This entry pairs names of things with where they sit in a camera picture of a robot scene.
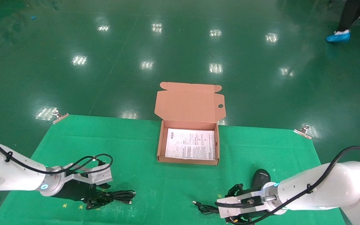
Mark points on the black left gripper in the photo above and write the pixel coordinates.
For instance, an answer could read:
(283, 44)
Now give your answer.
(73, 190)

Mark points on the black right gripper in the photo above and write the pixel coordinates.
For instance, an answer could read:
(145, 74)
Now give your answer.
(255, 217)

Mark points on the brown cardboard box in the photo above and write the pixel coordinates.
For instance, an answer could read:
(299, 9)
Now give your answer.
(187, 104)

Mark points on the green table mat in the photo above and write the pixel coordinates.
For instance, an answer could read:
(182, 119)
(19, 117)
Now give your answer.
(155, 181)

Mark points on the white printed leaflet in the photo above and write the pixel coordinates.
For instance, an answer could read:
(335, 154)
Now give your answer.
(190, 144)

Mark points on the metal table clamp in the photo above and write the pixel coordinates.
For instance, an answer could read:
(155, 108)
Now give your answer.
(303, 132)
(60, 117)

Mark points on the person with blue shoe cover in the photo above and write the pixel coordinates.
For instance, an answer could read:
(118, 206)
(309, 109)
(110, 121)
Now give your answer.
(338, 37)

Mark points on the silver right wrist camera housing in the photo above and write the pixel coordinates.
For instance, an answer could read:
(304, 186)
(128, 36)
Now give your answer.
(239, 204)

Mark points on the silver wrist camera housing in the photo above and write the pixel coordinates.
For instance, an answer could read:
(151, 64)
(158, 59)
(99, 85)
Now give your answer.
(92, 176)
(239, 204)

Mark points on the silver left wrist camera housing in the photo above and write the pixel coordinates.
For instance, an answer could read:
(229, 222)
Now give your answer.
(92, 176)

